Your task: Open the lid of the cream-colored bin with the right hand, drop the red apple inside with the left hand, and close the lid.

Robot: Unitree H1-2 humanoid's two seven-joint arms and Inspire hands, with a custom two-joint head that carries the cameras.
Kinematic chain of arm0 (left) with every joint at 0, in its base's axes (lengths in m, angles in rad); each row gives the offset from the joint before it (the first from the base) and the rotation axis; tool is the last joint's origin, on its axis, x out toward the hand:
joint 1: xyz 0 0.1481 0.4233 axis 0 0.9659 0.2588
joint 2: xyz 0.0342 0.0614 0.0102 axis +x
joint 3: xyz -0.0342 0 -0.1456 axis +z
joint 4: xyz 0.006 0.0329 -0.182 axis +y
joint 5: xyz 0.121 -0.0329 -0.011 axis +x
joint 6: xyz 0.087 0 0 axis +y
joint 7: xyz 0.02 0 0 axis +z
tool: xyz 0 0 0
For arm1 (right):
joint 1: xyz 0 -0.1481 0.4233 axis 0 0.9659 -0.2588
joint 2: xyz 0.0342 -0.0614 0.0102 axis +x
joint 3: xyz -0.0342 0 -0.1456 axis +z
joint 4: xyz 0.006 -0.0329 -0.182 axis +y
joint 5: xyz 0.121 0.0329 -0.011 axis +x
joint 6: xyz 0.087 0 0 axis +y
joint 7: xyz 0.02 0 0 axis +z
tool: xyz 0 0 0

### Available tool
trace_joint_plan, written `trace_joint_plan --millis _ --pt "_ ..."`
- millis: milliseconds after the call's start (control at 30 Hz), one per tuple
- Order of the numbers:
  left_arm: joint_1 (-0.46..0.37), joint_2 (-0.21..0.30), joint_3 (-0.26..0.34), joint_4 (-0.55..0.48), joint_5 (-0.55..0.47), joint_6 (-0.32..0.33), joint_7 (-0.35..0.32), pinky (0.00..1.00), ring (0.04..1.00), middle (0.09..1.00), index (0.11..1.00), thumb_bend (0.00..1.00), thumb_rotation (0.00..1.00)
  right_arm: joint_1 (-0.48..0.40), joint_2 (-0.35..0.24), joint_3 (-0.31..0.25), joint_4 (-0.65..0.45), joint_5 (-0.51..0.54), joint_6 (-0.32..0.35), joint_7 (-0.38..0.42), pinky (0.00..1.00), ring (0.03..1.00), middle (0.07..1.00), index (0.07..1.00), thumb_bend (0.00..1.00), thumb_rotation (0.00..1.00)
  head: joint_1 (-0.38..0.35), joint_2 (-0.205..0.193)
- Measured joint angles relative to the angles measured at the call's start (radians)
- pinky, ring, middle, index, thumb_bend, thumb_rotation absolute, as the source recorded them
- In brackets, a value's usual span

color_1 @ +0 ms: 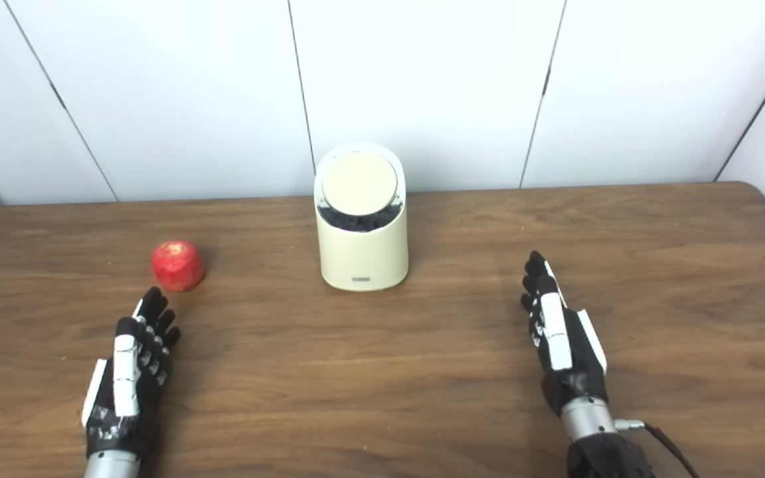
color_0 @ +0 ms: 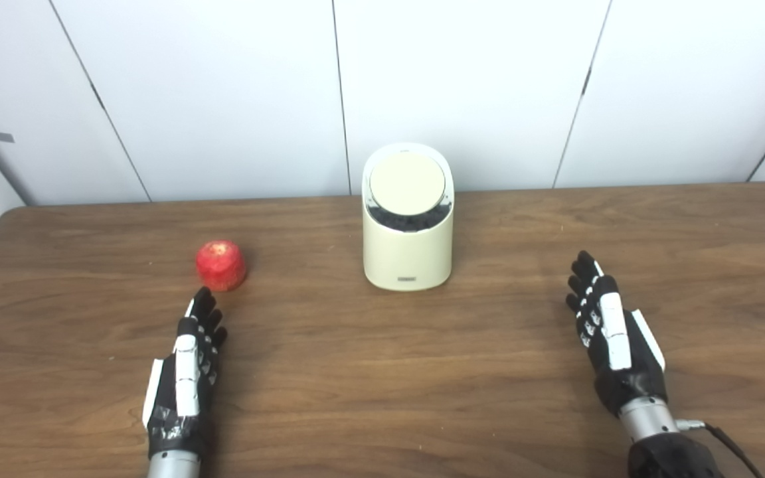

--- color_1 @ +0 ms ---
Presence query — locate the cream-colored bin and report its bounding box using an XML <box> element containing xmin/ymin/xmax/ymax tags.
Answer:
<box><xmin>314</xmin><ymin>142</ymin><xmax>410</xmax><ymax>292</ymax></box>

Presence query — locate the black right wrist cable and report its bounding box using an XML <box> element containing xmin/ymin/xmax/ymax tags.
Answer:
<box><xmin>615</xmin><ymin>418</ymin><xmax>702</xmax><ymax>478</ymax></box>

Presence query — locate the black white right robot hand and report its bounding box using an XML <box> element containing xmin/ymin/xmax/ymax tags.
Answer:
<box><xmin>521</xmin><ymin>250</ymin><xmax>609</xmax><ymax>418</ymax></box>

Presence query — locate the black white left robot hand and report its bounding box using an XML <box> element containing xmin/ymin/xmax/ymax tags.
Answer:
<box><xmin>82</xmin><ymin>285</ymin><xmax>182</xmax><ymax>459</ymax></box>

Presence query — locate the red apple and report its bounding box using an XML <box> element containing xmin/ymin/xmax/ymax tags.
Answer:
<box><xmin>151</xmin><ymin>240</ymin><xmax>205</xmax><ymax>292</ymax></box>

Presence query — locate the round cream bin lid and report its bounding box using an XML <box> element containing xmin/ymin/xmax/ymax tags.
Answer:
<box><xmin>321</xmin><ymin>152</ymin><xmax>399</xmax><ymax>216</ymax></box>

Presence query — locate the black bin liner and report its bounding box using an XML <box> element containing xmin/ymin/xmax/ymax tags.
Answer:
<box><xmin>317</xmin><ymin>202</ymin><xmax>404</xmax><ymax>233</ymax></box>

